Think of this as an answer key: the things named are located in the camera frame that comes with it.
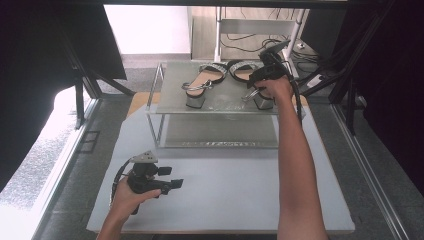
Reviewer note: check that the metal two-tier shoe rack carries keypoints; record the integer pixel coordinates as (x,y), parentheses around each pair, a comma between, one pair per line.
(180,96)

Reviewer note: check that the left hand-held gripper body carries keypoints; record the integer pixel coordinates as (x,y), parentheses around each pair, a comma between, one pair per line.
(143,176)

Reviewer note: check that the white metal stand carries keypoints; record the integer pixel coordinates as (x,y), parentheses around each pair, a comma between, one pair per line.
(256,26)

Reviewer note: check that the dark curtain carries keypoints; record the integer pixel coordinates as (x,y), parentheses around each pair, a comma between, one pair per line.
(30,66)
(396,83)

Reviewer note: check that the person's left hand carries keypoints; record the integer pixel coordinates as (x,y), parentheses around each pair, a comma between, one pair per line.
(128,200)

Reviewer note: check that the black metal frame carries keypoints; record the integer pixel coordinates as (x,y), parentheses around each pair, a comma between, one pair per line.
(83,86)
(346,83)

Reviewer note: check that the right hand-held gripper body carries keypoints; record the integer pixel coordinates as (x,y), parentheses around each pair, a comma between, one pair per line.
(271,66)

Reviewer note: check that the person's right hand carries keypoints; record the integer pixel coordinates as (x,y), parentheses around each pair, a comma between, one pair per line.
(275,88)

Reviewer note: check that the aluminium rail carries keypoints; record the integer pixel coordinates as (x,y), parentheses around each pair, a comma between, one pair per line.
(366,173)
(63,173)

